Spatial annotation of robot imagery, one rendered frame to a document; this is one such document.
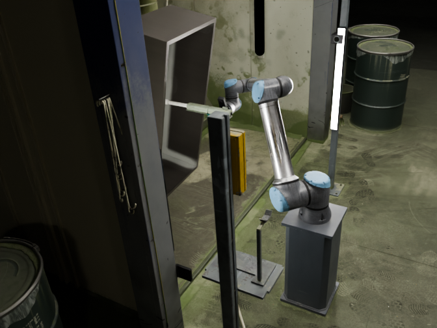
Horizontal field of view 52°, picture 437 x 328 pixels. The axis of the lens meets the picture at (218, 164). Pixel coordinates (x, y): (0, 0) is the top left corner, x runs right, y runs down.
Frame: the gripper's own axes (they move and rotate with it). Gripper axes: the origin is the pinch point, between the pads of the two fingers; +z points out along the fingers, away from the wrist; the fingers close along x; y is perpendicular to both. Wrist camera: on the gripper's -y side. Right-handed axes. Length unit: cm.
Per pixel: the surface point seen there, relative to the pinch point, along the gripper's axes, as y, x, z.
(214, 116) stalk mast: -42, -53, 110
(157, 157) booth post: -5, -10, 80
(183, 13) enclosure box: -56, 33, -21
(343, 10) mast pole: -58, -52, -105
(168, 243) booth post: 46, -12, 74
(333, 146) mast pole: 53, -57, -117
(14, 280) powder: 43, 32, 135
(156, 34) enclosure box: -50, 25, 23
